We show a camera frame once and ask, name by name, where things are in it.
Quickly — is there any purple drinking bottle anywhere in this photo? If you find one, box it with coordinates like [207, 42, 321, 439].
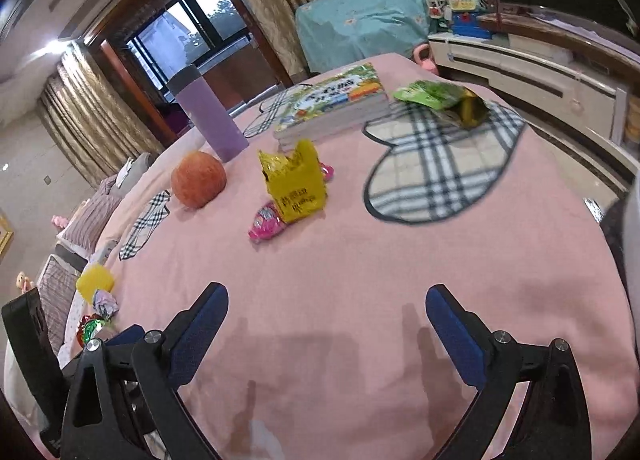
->
[167, 65, 248, 163]

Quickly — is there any green snack wrapper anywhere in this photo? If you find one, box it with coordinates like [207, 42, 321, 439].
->
[392, 80, 488, 130]

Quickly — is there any grey striped sofa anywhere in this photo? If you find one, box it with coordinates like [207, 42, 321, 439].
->
[37, 152, 156, 356]

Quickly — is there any yellow snack wrapper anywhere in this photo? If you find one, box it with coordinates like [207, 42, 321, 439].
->
[257, 139, 329, 226]

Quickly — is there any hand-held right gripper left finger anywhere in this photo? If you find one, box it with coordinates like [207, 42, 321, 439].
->
[59, 282, 229, 460]

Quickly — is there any colourful toy cash register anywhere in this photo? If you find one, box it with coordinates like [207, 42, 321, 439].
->
[425, 0, 496, 38]

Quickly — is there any red apple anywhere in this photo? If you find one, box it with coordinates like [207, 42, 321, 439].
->
[171, 151, 227, 209]

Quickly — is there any red green foil wrapper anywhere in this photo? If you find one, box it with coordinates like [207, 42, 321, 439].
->
[76, 315, 113, 343]

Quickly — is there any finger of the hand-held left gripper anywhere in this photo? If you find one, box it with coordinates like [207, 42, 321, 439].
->
[102, 324, 147, 348]

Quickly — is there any wooden framed glass door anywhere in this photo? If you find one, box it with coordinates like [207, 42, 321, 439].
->
[85, 0, 291, 136]

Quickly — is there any lilac crumpled wrapper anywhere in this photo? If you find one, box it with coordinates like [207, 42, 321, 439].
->
[92, 290, 120, 323]

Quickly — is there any yellow sponge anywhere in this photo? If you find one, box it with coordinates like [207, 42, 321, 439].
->
[76, 264, 115, 303]

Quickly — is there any pink kettlebell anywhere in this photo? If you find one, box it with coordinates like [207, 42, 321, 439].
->
[412, 41, 440, 73]

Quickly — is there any pink candy wrapper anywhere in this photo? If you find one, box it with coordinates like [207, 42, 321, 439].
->
[248, 164, 335, 241]

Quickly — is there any teal floral cover cloth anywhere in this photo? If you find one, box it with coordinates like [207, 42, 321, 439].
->
[295, 0, 431, 76]

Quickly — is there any white television cabinet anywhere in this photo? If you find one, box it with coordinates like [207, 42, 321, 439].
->
[427, 15, 640, 191]

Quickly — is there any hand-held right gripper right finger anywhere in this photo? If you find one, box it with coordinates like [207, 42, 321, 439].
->
[425, 284, 593, 460]

